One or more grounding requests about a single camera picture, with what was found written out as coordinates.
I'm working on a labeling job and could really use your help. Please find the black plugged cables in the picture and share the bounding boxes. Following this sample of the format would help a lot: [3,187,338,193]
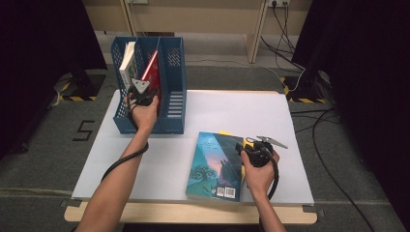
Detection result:
[260,1,306,72]

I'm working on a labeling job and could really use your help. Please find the person's right hand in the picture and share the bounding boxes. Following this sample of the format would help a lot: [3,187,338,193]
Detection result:
[241,150,280,197]

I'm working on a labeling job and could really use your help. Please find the black curtain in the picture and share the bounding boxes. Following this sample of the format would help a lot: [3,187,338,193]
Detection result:
[291,0,410,231]
[0,0,108,160]

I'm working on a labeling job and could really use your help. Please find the person's left hand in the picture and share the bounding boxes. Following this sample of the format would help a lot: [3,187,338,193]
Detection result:
[125,96,161,131]

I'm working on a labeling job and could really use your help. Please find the black stand base striped tape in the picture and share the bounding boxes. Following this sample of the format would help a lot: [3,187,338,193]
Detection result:
[279,72,333,104]
[52,72,107,102]

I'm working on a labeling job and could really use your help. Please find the blue file rack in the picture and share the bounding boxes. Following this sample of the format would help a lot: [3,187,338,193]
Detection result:
[110,36,188,135]

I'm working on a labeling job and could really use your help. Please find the wooden table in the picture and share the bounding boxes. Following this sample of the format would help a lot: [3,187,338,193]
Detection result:
[63,89,318,225]

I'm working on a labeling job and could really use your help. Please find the teal illustrated book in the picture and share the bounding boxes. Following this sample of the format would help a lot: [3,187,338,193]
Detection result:
[185,130,246,202]

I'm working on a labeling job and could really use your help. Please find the yellow book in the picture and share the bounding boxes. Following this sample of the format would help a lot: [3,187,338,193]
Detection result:
[219,130,255,178]

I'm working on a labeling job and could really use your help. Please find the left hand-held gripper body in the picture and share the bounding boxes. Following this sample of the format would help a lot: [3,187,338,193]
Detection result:
[129,77,159,106]

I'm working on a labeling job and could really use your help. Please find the white floor cable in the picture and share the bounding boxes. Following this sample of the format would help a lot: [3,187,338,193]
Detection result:
[185,57,306,93]

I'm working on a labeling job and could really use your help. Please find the red book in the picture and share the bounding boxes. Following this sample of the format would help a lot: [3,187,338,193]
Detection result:
[139,48,162,115]

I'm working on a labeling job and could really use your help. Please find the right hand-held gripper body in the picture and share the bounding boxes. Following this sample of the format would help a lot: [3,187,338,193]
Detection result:
[244,135,289,168]

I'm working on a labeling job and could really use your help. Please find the beige wooden desk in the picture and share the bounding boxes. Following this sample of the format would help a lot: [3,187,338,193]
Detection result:
[81,0,313,65]

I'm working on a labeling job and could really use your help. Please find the white table board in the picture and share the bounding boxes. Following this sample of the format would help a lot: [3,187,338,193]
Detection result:
[71,90,315,206]

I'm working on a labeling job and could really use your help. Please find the long black floor cable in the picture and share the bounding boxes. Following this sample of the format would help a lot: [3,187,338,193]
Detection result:
[289,107,376,232]

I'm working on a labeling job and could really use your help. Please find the white picture-grid book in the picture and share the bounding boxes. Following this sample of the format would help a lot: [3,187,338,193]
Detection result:
[118,41,139,112]

